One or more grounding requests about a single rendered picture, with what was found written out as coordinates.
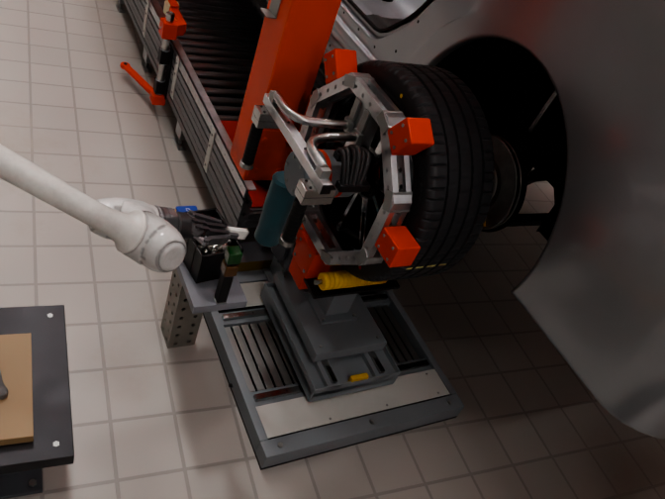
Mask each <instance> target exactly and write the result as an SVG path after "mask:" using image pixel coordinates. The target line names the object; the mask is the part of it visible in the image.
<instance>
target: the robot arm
mask: <svg viewBox="0 0 665 499"><path fill-rule="evenodd" d="M0 178H1V179H3V180H5V181H7V182H9V183H10V184H12V185H14V186H16V187H18V188H20V189H22V190H24V191H25V192H27V193H29V194H31V195H33V196H35V197H37V198H39V199H40V200H42V201H44V202H46V203H48V204H50V205H51V206H52V207H54V208H56V209H58V210H60V211H62V212H64V213H66V214H67V215H69V216H71V217H73V218H75V219H77V220H79V221H80V222H82V223H84V224H86V225H88V227H89V230H90V231H91V232H92V233H94V234H95V235H97V236H99V237H102V238H104V239H107V240H113V242H114V243H115V247H116V249H117V251H119V252H121V253H122V254H124V255H125V256H127V257H129V258H130V259H132V260H133V261H135V262H136V263H138V264H139V265H143V266H145V267H146V268H148V269H150V270H152V271H156V272H170V271H173V270H175V269H176V268H177V267H178V266H179V265H180V264H181V263H182V261H183V259H184V257H185V255H186V252H187V249H186V244H185V240H188V239H190V240H193V241H198V242H200V243H201V247H202V248H205V247H206V246H213V245H223V244H226V243H227V242H228V241H229V239H235V240H236V239H240V240H245V238H246V236H247V235H248V233H249V231H248V229H243V228H235V227H230V226H228V223H226V222H225V223H224V224H222V220H219V219H216V218H212V217H209V216H206V215H202V214H199V213H196V212H194V211H192V210H189V211H188V213H184V212H177V211H175V210H174V209H172V208H168V207H161V206H157V205H150V204H147V203H145V202H144V201H140V200H135V199H129V198H119V197H111V198H102V199H98V200H95V199H93V198H91V197H89V196H88V195H86V194H84V193H83V192H81V191H79V190H78V189H76V188H74V187H73V186H71V185H69V184H68V183H66V182H64V181H63V180H61V179H59V178H58V177H56V176H54V175H53V174H51V173H49V172H48V171H46V170H44V169H43V168H41V167H39V166H38V165H36V164H34V163H33V162H31V161H29V160H28V159H26V158H24V157H22V156H21V155H19V154H17V153H16V152H14V151H12V150H9V149H8V148H6V147H4V146H2V145H1V144H0ZM7 396H8V389H7V387H6V386H5V384H4V383H3V379H2V375H1V371H0V400H2V399H5V398H6V397H7Z"/></svg>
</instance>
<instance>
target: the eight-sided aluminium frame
mask: <svg viewBox="0 0 665 499"><path fill-rule="evenodd" d="M374 79H375V78H373V77H372V76H371V75H370V74H369V73H360V72H351V73H349V74H345V76H343V77H341V78H339V79H337V80H335V81H333V82H331V83H329V84H327V85H325V86H323V87H321V88H317V89H316V90H315V91H313V94H312V96H311V98H310V103H309V106H308V109H307V112H306V115H305V116H309V117H315V118H323V119H327V118H328V117H329V114H330V111H331V108H332V106H333V103H335V102H338V101H340V100H342V99H344V98H347V97H349V96H351V95H353V94H355V96H356V97H358V98H359V99H360V100H361V103H362V105H363V106H364V107H365V108H366V109H368V111H369V112H370V113H371V116H372V117H373V119H374V120H375V121H376V122H377V124H378V125H379V128H380V136H381V151H382V165H383V180H384V195H385V196H384V202H383V204H382V206H381V208H380V210H379V212H378V214H377V217H376V219H375V221H374V223H373V225H372V227H371V229H370V231H369V234H368V236H367V238H366V240H365V242H364V244H363V246H362V248H361V250H342V248H341V247H340V245H339V243H338V242H337V240H336V238H335V237H334V235H333V233H332V231H331V229H330V228H329V226H328V224H327V223H326V221H325V219H324V218H323V216H322V214H321V212H320V209H319V205H308V206H307V209H306V211H305V214H304V217H303V220H302V222H301V224H302V223H303V225H304V227H305V230H306V232H307V234H308V235H309V237H310V239H311V241H312V242H313V244H314V246H315V248H316V250H317V251H318V253H319V255H320V257H321V260H322V261H323V262H324V264H327V265H336V264H349V265H367V264H377V263H382V261H383V259H384V258H383V257H382V255H381V254H380V252H379V251H378V249H377V247H375V244H376V242H377V240H378V238H379V235H380V233H381V231H382V229H383V228H384V227H395V226H401V225H402V223H403V221H404V219H405V217H406V215H407V213H408V212H410V207H411V205H412V196H413V192H412V189H411V174H410V159H409V156H408V155H392V154H391V148H390V142H389V136H388V130H389V129H390V128H392V127H393V126H395V125H396V124H398V123H400V122H401V121H403V120H404V119H406V117H405V116H404V113H403V111H400V110H399V108H398V107H397V106H396V105H395V104H394V102H393V101H392V100H391V99H390V98H389V97H388V95H387V94H386V93H385V92H384V91H383V89H382V88H381V87H380V86H379V85H378V84H377V82H376V81H375V80H374ZM323 131H324V128H317V127H310V126H305V125H302V127H301V130H300V134H301V136H302V138H303V139H304V141H305V142H306V143H307V140H308V139H309V137H311V136H313V135H316V134H321V133H322V132H323Z"/></svg>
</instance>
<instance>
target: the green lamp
mask: <svg viewBox="0 0 665 499"><path fill-rule="evenodd" d="M224 258H225V260H226V262H227V264H239V263H240V261H241V258H242V252H241V250H240V248H239V246H228V247H226V249H225V253H224Z"/></svg>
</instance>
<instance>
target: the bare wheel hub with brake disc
mask: <svg viewBox="0 0 665 499"><path fill-rule="evenodd" d="M491 138H492V139H491V141H492V143H493V151H492V152H493V153H494V159H493V162H494V163H495V170H494V171H493V172H494V174H495V175H494V180H493V182H494V187H493V191H492V194H493V195H492V200H491V203H490V209H489V212H488V213H487V215H488V216H487V219H486V227H483V229H482V230H491V229H495V228H498V227H500V226H502V225H503V224H505V223H506V222H507V221H508V220H509V219H510V218H511V217H512V215H513V214H514V212H515V211H516V209H517V207H518V204H519V202H520V198H521V195H522V189H523V172H522V167H521V163H520V160H519V157H518V155H517V153H516V151H515V149H514V148H513V147H512V145H511V144H510V143H509V142H508V141H507V140H505V139H504V138H502V137H501V136H498V135H495V134H491Z"/></svg>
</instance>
